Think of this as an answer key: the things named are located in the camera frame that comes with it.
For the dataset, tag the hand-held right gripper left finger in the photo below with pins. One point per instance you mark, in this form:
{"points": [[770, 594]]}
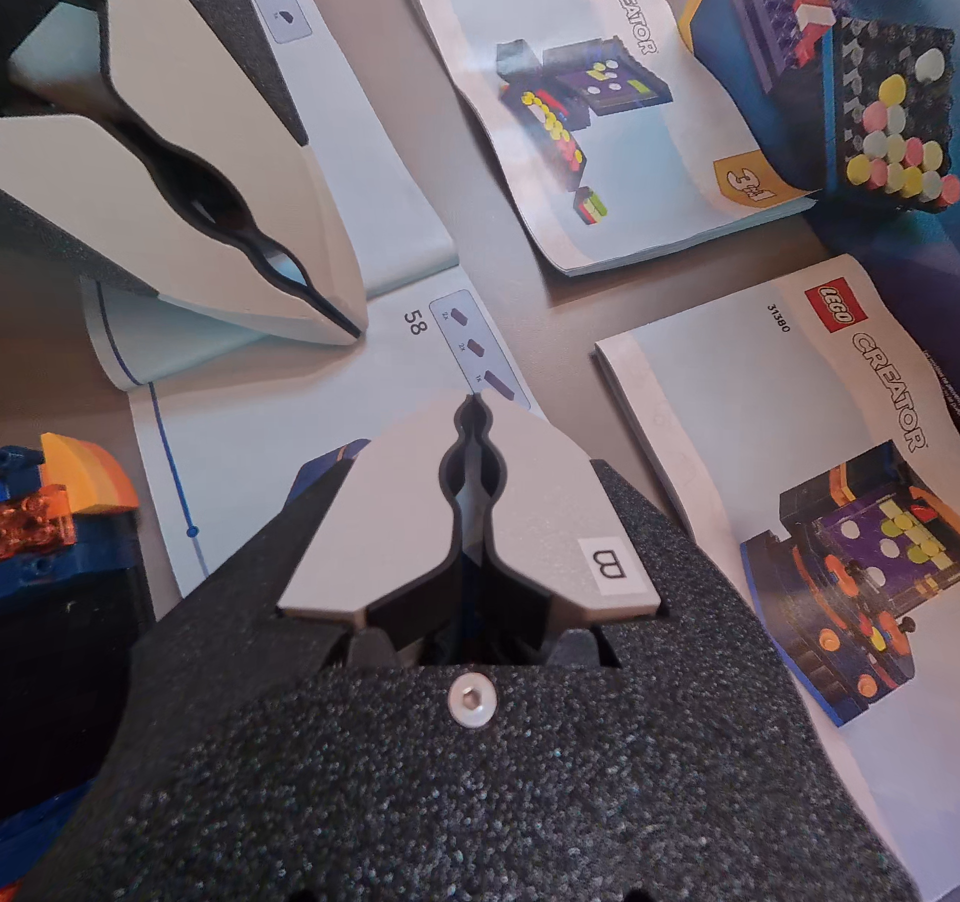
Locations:
{"points": [[390, 519]]}

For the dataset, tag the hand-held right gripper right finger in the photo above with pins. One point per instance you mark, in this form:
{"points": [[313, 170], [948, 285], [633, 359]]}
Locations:
{"points": [[547, 519]]}

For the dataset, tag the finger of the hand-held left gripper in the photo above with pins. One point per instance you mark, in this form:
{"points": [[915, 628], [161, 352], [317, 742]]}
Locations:
{"points": [[112, 204], [225, 107]]}

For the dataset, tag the instruction booklet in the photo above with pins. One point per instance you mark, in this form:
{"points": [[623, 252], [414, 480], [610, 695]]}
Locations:
{"points": [[262, 407]]}

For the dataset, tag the blue orange toy brick model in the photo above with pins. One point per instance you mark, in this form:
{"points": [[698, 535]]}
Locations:
{"points": [[67, 654]]}

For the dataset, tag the booklet with arcade machine cover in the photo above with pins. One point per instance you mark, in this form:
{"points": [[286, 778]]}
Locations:
{"points": [[712, 392]]}

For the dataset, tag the booklet with toy computer cover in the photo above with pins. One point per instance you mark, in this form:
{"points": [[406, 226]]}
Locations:
{"points": [[465, 17]]}

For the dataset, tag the toy brick set box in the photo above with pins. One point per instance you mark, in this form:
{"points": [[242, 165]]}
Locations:
{"points": [[885, 62]]}

